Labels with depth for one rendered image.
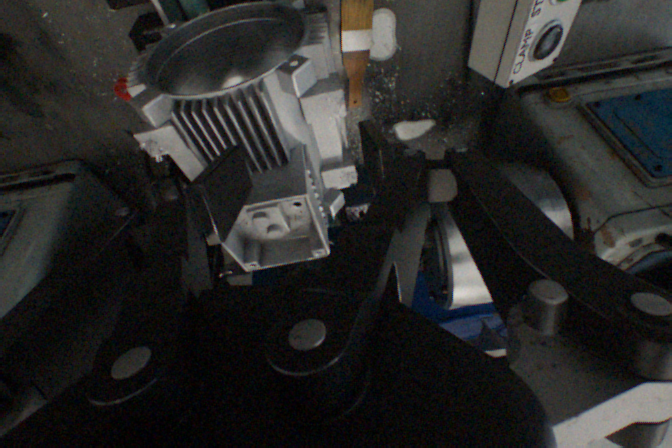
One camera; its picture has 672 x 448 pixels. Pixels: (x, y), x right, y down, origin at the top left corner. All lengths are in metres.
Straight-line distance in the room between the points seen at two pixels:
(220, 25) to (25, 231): 0.53
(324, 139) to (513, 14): 0.20
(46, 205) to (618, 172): 0.96
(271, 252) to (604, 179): 0.49
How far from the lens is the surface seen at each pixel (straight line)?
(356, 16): 0.57
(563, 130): 0.66
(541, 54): 0.35
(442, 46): 0.64
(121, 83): 0.65
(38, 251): 0.73
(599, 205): 0.59
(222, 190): 0.17
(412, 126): 0.73
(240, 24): 0.42
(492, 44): 0.35
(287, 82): 0.28
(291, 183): 0.29
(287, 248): 0.39
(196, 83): 0.42
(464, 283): 0.54
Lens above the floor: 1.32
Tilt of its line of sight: 37 degrees down
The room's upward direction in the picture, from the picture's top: 171 degrees clockwise
